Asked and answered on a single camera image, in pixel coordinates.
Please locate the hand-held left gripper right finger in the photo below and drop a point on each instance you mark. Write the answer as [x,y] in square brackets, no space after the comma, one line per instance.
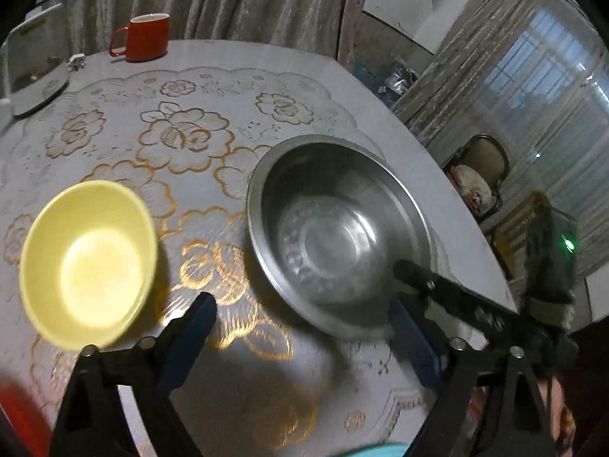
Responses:
[414,338]

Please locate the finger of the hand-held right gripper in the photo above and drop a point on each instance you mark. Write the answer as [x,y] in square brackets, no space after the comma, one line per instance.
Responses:
[456,302]

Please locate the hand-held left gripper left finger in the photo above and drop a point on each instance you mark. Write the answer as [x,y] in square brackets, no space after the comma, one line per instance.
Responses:
[185,342]

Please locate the teal plastic plate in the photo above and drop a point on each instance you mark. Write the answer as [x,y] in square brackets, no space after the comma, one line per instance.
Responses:
[380,452]

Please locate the yellow plastic bowl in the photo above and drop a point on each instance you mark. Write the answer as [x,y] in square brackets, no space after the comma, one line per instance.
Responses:
[90,266]

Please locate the stainless steel bowl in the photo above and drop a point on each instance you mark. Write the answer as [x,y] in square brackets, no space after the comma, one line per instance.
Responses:
[328,228]

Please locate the red bowl pink inside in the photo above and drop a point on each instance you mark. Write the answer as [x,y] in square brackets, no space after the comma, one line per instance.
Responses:
[12,409]

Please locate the light wooden slatted chair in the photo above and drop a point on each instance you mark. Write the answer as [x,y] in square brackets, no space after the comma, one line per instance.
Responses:
[514,228]

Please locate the sheer white curtain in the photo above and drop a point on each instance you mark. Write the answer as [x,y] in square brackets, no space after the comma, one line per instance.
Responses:
[547,143]

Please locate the dark upholstered armchair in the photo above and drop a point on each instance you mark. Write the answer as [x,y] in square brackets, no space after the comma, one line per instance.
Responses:
[485,152]

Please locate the barred window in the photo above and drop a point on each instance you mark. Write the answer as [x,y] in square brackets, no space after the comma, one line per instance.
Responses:
[537,76]

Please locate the floral lace table mat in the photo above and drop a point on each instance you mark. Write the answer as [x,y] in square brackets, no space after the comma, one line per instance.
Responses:
[190,133]

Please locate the narrow beige velvet curtain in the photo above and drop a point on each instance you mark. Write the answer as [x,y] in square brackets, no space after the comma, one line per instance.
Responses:
[456,66]

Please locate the plastic bags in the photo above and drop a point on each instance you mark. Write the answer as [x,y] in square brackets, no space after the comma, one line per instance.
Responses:
[399,78]

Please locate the white power plug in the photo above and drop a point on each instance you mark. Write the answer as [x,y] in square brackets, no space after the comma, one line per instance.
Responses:
[76,63]

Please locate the red mug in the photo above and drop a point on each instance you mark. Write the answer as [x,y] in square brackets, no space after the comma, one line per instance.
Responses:
[147,38]

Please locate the white electric kettle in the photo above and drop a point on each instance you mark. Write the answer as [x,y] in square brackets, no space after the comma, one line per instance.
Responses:
[33,71]

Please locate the wide beige velvet curtain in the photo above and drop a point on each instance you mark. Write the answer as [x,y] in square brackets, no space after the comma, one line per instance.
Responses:
[238,0]

